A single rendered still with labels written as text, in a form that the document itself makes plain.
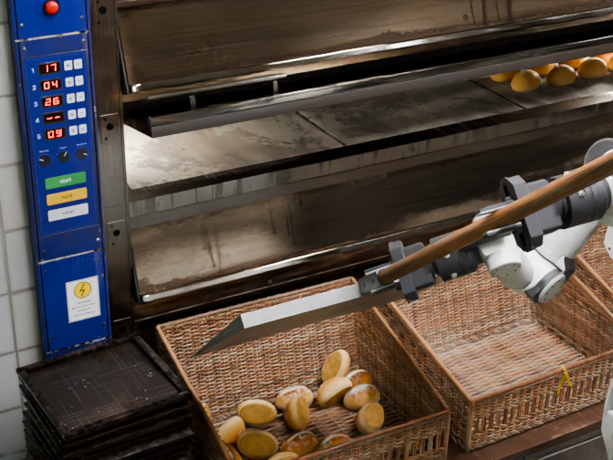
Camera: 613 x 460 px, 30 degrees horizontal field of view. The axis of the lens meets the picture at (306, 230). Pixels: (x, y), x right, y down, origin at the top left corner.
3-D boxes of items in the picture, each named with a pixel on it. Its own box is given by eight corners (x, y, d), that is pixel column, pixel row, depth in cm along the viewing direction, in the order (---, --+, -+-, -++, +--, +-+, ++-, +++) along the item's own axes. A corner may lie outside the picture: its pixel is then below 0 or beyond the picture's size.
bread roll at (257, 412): (275, 429, 282) (275, 423, 287) (278, 402, 281) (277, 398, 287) (235, 425, 281) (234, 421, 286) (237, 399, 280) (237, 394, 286)
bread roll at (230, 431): (204, 443, 275) (220, 459, 273) (214, 428, 270) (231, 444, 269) (230, 423, 282) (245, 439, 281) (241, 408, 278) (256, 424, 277)
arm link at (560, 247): (514, 266, 253) (576, 186, 246) (555, 305, 246) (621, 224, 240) (491, 264, 243) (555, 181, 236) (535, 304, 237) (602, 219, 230)
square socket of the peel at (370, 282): (396, 282, 222) (390, 266, 223) (379, 287, 220) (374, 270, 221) (376, 292, 230) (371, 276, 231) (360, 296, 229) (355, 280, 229)
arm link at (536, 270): (477, 256, 231) (496, 283, 248) (514, 288, 226) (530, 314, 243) (514, 218, 231) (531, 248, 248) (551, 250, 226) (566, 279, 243)
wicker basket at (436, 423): (155, 416, 287) (150, 323, 275) (349, 360, 311) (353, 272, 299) (237, 537, 249) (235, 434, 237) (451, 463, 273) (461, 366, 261)
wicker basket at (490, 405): (357, 358, 313) (360, 269, 300) (517, 307, 338) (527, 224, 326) (465, 457, 276) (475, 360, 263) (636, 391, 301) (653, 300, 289)
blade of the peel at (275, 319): (480, 264, 241) (476, 252, 241) (244, 328, 218) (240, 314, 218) (404, 298, 273) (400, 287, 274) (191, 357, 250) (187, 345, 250)
